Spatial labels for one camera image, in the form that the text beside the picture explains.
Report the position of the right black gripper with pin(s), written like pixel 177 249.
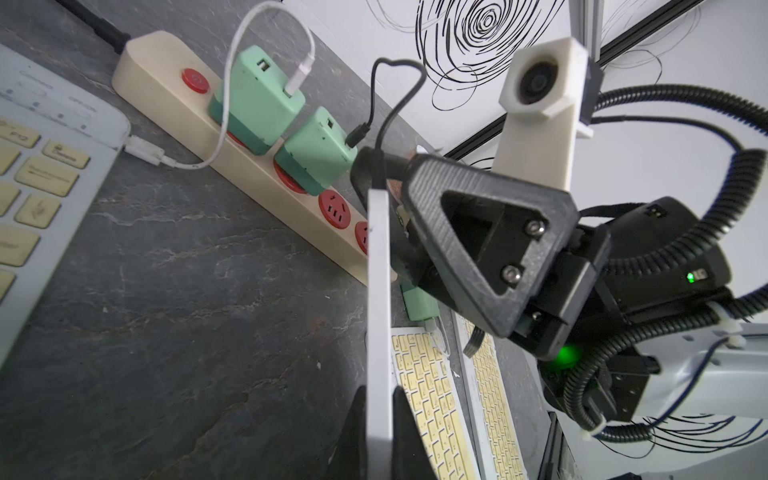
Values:
pixel 482 244

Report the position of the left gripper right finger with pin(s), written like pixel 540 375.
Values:
pixel 409 457

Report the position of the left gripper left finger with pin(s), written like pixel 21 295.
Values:
pixel 349 460

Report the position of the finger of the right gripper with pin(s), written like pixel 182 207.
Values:
pixel 373 168

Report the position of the mint green wireless keyboard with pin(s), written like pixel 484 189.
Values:
pixel 379 400

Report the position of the yellow wireless keyboard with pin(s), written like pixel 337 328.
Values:
pixel 423 371
pixel 496 443

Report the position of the cream power strip red sockets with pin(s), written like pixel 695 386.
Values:
pixel 168 83

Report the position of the mint green usb charger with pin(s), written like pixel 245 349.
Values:
pixel 419 305

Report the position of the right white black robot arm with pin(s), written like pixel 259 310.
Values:
pixel 582 381

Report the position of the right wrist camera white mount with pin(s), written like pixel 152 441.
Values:
pixel 543 95

